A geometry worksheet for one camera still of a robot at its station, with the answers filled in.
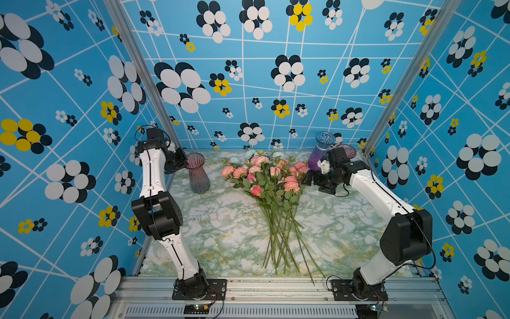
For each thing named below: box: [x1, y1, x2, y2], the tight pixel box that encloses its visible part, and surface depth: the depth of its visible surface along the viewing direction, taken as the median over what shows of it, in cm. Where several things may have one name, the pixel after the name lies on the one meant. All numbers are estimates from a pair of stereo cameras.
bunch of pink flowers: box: [221, 149, 326, 286], surface depth 93 cm
